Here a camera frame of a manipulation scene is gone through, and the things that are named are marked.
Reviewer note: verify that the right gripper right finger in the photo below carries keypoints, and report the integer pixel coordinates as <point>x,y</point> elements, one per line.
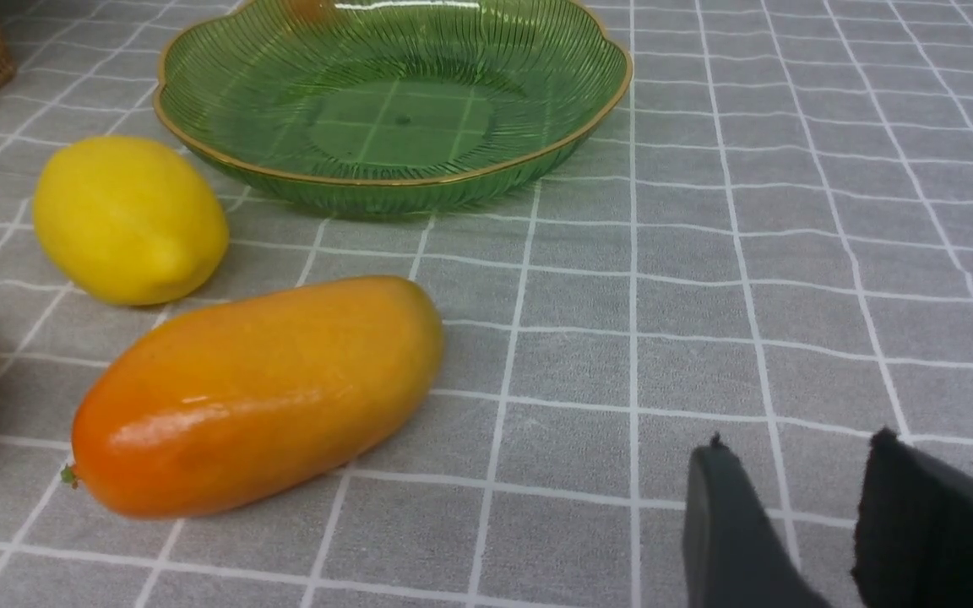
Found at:
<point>913,538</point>

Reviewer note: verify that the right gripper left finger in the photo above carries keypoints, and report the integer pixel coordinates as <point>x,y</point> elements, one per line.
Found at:
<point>731,553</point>

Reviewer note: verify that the orange mango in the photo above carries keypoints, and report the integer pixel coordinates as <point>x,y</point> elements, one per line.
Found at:
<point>230,404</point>

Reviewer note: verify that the yellow lemon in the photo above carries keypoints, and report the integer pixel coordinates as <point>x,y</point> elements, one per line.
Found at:
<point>128,220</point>

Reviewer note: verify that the green glass plate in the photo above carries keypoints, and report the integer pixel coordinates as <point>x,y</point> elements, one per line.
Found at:
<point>390,109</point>

